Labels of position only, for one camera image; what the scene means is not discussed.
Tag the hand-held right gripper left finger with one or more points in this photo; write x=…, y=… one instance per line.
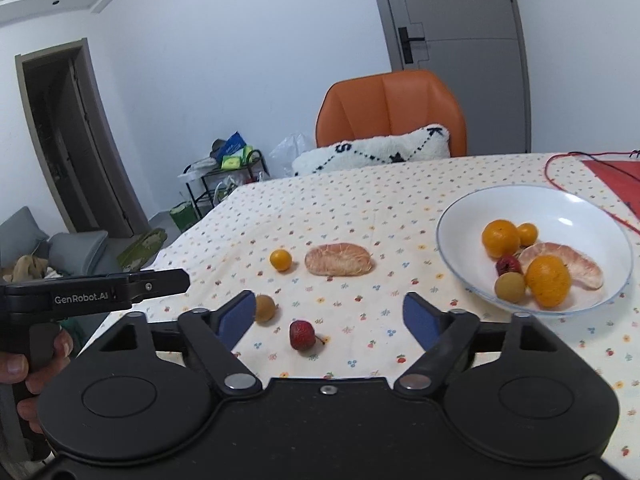
x=235, y=321

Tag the beige cloth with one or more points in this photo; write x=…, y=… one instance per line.
x=25, y=267

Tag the green fabric bag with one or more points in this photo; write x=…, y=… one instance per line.
x=142, y=250

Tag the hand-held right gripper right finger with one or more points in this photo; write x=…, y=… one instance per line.
x=424, y=321

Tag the small orange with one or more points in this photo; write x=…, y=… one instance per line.
x=527, y=234
x=280, y=260

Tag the grey sofa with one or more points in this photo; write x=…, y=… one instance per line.
x=75, y=255

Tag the dark wooden door frame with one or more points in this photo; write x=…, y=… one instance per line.
x=30, y=125

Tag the red mat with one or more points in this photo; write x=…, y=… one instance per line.
x=617, y=175

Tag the large orange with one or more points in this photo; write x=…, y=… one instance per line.
x=547, y=281
x=501, y=237

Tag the white ceramic bowl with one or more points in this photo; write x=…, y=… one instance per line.
x=550, y=210

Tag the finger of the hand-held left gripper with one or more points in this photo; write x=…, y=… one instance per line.
x=160, y=285

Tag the orange chair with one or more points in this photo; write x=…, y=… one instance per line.
x=390, y=105

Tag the green packet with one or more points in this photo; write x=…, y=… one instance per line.
x=239, y=159

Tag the clear plastic bag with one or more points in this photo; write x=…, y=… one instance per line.
x=292, y=152

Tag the white fluffy pillow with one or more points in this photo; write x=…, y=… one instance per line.
x=370, y=152

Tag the black metal rack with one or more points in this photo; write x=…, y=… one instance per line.
x=192, y=200

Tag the round peeled pomelo segment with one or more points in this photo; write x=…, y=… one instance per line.
x=339, y=260

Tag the brown longan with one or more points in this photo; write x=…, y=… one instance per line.
x=266, y=308

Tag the person's left hand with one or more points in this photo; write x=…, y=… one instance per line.
x=55, y=357

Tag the blue packet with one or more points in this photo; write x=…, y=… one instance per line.
x=232, y=143

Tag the green paper bag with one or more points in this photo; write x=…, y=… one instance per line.
x=181, y=217

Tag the green kiwi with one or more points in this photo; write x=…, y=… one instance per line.
x=510, y=287

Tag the grey door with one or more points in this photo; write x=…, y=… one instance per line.
x=460, y=5

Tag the curved peeled pomelo segment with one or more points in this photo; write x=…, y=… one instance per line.
x=582, y=262

